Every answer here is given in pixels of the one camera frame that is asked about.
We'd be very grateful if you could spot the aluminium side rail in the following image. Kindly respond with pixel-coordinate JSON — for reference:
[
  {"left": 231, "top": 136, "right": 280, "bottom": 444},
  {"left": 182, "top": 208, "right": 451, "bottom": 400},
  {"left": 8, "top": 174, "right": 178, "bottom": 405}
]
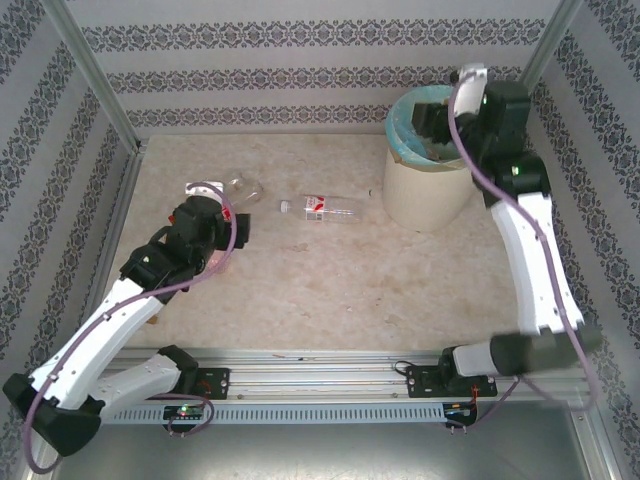
[{"left": 84, "top": 139, "right": 149, "bottom": 321}]

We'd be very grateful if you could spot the grey metal sheet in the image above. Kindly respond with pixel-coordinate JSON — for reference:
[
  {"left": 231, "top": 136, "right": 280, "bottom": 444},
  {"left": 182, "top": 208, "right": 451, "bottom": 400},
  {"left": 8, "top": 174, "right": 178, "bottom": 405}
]
[{"left": 29, "top": 419, "right": 621, "bottom": 480}]

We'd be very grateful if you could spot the slotted grey cable duct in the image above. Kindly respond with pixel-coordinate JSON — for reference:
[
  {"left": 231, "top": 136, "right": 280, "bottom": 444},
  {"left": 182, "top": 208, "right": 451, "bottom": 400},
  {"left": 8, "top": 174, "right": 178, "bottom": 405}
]
[{"left": 99, "top": 402, "right": 447, "bottom": 426}]

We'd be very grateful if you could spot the clear bottle white cap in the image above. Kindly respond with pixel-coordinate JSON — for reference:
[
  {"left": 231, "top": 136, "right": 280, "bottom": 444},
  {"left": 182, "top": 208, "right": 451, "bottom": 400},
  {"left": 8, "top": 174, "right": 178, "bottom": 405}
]
[{"left": 278, "top": 193, "right": 371, "bottom": 226}]

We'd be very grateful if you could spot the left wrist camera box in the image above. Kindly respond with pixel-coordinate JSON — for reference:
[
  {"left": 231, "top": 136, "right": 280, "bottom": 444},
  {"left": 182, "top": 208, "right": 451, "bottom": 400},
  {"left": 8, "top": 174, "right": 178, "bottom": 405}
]
[{"left": 184, "top": 179, "right": 227, "bottom": 204}]

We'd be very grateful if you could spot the small controller board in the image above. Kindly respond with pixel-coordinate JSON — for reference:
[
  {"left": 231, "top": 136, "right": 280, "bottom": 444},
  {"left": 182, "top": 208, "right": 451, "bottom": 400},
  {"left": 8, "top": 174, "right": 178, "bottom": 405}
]
[
  {"left": 443, "top": 401, "right": 479, "bottom": 419},
  {"left": 163, "top": 403, "right": 207, "bottom": 422}
]

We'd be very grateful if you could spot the white waste bin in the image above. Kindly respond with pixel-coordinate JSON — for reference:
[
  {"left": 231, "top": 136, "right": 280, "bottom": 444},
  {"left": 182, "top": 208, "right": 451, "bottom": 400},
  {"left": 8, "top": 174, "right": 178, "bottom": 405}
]
[{"left": 383, "top": 147, "right": 476, "bottom": 233}]

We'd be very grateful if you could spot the clear cola bottle red cap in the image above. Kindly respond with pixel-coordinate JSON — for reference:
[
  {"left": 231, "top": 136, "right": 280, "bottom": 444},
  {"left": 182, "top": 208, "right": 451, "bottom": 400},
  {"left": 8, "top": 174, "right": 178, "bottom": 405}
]
[{"left": 168, "top": 172, "right": 265, "bottom": 225}]

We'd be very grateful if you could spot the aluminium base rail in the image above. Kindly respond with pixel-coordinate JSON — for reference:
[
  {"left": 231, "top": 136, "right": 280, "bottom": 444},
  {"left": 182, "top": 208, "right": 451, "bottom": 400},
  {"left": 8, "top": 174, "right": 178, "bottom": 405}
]
[{"left": 47, "top": 347, "right": 594, "bottom": 404}]

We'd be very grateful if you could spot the aluminium frame post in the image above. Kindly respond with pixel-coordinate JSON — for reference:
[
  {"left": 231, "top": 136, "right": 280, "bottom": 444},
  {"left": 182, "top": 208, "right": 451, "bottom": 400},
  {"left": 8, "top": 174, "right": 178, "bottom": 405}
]
[
  {"left": 517, "top": 0, "right": 585, "bottom": 89},
  {"left": 41, "top": 0, "right": 147, "bottom": 154}
]

